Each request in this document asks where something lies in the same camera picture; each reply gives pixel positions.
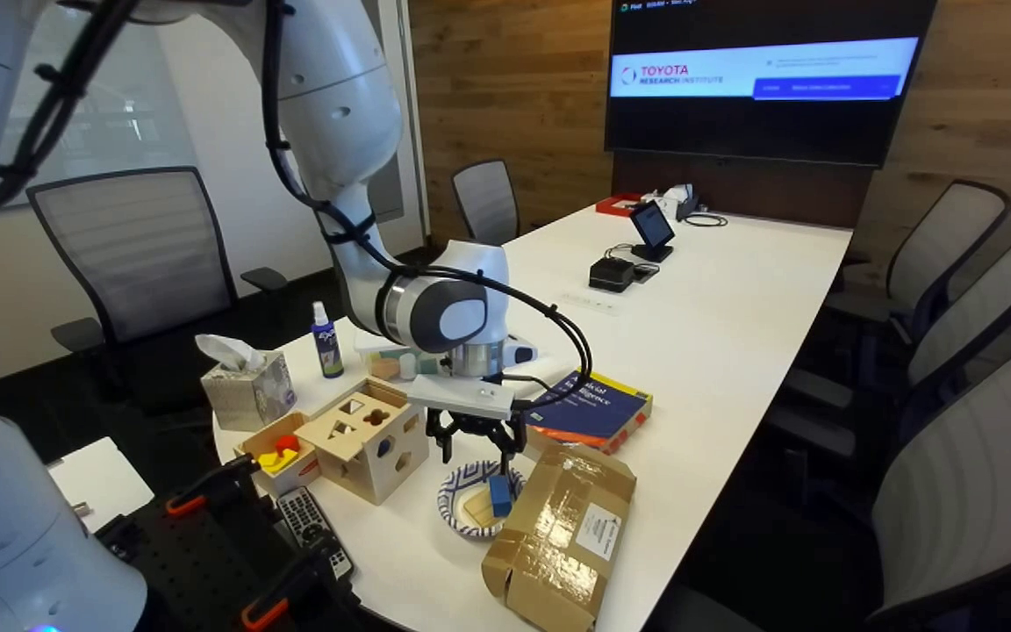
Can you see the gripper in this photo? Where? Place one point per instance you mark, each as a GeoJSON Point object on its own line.
{"type": "Point", "coordinates": [477, 422]}

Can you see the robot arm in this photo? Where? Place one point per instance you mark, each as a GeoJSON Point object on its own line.
{"type": "Point", "coordinates": [339, 105]}

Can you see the blue block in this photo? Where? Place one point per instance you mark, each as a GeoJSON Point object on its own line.
{"type": "Point", "coordinates": [500, 497]}

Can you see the flat tan wooden block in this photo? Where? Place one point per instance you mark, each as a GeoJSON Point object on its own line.
{"type": "Point", "coordinates": [477, 509]}

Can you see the blue patterned paper plate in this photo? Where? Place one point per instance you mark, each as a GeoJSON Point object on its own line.
{"type": "Point", "coordinates": [455, 509]}

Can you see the wooden shape sorter box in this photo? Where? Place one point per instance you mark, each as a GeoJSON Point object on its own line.
{"type": "Point", "coordinates": [374, 448]}

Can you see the cardboard box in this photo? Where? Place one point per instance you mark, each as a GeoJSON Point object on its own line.
{"type": "Point", "coordinates": [558, 535]}

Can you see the blue and orange book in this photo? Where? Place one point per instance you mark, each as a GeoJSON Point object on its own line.
{"type": "Point", "coordinates": [593, 408]}

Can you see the clear plastic container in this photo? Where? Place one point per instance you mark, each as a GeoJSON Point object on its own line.
{"type": "Point", "coordinates": [387, 358]}

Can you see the blue spray bottle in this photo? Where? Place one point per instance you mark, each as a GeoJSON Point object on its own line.
{"type": "Point", "coordinates": [327, 347]}

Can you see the small wooden tray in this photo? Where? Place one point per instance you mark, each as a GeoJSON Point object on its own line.
{"type": "Point", "coordinates": [295, 478]}

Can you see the black remote control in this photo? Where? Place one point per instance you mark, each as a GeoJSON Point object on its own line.
{"type": "Point", "coordinates": [308, 522]}

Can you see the red wooden shape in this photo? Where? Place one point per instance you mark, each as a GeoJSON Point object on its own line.
{"type": "Point", "coordinates": [287, 444]}

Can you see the yellow wooden shape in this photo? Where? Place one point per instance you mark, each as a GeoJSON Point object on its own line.
{"type": "Point", "coordinates": [274, 459]}

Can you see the black box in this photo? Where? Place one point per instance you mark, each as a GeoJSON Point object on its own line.
{"type": "Point", "coordinates": [611, 274]}

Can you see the tissue box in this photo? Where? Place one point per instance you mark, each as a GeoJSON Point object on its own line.
{"type": "Point", "coordinates": [247, 395]}

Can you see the small black device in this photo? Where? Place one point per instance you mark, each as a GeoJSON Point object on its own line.
{"type": "Point", "coordinates": [645, 272]}

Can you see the grey mesh office chair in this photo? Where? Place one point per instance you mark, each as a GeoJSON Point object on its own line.
{"type": "Point", "coordinates": [485, 202]}
{"type": "Point", "coordinates": [137, 254]}

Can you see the red box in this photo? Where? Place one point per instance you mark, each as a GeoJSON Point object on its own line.
{"type": "Point", "coordinates": [618, 205]}

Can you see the tablet on stand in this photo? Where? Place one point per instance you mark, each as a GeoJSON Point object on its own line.
{"type": "Point", "coordinates": [651, 225]}

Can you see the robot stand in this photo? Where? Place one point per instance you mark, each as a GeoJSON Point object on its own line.
{"type": "Point", "coordinates": [198, 562]}

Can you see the white device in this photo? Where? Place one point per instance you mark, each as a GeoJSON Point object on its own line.
{"type": "Point", "coordinates": [674, 198]}

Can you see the white board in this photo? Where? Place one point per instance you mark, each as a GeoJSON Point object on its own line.
{"type": "Point", "coordinates": [97, 478]}

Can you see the row of office chairs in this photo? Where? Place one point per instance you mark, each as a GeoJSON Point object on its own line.
{"type": "Point", "coordinates": [953, 491]}

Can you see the large wall monitor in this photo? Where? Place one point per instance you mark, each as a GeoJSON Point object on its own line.
{"type": "Point", "coordinates": [769, 114]}

